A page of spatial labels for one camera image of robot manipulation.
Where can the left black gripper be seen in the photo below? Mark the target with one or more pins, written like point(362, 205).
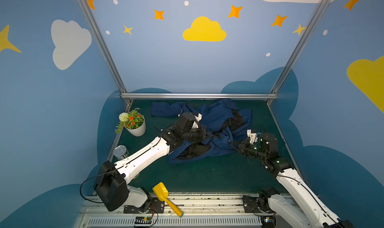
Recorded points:
point(204, 133)

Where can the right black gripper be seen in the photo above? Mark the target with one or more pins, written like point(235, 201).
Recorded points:
point(240, 147)

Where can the navy blue zip jacket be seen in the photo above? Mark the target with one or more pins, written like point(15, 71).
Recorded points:
point(226, 123)

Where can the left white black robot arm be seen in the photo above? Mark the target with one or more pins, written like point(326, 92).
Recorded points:
point(112, 182)

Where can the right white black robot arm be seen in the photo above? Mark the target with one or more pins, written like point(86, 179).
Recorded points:
point(311, 212)

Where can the potted flower plant white pot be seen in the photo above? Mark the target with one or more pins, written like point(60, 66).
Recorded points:
point(133, 122)

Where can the yellow toy shovel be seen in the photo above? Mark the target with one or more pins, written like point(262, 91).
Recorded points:
point(162, 194)

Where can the right circuit board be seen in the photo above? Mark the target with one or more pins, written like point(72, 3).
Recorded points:
point(268, 222)

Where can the circuit board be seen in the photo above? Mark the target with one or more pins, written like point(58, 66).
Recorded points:
point(268, 222)
point(142, 222)

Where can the silver tin can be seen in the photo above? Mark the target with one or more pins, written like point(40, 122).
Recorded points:
point(121, 152)

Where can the left circuit board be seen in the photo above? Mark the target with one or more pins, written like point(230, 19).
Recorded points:
point(142, 222)

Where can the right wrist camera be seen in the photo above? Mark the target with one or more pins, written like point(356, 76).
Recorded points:
point(252, 135)

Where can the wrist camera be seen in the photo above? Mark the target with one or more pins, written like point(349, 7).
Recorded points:
point(252, 135)
point(188, 121)

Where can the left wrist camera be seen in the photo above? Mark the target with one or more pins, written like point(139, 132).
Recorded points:
point(188, 121)

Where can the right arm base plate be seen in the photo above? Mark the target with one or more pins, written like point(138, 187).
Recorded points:
point(256, 205)

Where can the front aluminium rail base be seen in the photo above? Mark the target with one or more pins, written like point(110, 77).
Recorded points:
point(201, 210)

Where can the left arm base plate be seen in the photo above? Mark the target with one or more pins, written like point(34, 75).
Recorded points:
point(150, 205)

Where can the aluminium frame right post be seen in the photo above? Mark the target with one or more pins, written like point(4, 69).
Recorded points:
point(311, 25)

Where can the aluminium frame post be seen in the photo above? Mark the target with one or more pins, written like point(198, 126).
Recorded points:
point(87, 12)
point(311, 25)

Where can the aluminium frame left post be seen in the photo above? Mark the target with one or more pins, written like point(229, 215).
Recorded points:
point(87, 12)

